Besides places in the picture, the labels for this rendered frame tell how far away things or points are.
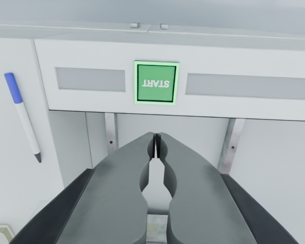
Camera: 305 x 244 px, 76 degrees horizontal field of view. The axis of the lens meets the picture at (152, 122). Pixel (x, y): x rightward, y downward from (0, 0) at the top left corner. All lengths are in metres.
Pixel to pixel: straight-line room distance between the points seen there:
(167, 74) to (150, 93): 0.03
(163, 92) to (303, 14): 1.25
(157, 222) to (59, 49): 0.47
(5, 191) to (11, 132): 0.13
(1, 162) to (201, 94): 0.33
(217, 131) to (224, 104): 0.19
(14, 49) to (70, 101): 0.09
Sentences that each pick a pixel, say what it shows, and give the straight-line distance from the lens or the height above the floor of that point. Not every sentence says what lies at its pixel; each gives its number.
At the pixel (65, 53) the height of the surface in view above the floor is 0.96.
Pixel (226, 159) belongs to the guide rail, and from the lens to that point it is 0.49.
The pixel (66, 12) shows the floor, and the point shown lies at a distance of 1.30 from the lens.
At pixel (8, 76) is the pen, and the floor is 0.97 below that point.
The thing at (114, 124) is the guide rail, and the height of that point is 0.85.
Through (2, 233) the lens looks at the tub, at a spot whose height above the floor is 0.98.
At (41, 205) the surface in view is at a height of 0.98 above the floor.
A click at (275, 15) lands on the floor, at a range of 1.37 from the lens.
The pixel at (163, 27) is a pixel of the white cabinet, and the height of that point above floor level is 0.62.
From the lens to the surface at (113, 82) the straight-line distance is 0.27.
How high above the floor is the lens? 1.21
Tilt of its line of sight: 62 degrees down
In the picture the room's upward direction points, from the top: 178 degrees counter-clockwise
